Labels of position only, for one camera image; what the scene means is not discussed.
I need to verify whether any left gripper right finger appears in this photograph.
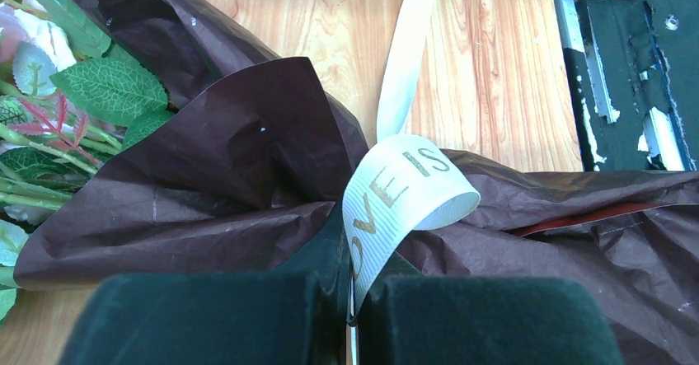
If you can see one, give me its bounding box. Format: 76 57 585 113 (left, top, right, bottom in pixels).
358 254 623 364

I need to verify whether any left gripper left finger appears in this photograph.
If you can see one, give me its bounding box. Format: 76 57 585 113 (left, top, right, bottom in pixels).
60 206 350 364

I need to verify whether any cream ribbon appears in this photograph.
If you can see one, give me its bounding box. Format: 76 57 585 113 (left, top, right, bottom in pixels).
340 0 483 365

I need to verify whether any dark red wrapping paper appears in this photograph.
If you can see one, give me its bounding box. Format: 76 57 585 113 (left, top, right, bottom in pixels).
13 0 698 364

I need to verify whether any pink fake flower stem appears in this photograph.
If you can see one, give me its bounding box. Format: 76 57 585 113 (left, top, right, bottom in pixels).
1 0 172 315

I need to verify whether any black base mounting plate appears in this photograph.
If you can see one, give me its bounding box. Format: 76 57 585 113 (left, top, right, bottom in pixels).
563 0 698 171

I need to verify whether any aluminium frame rail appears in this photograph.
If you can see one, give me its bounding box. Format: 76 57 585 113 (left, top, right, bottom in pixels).
554 0 584 53

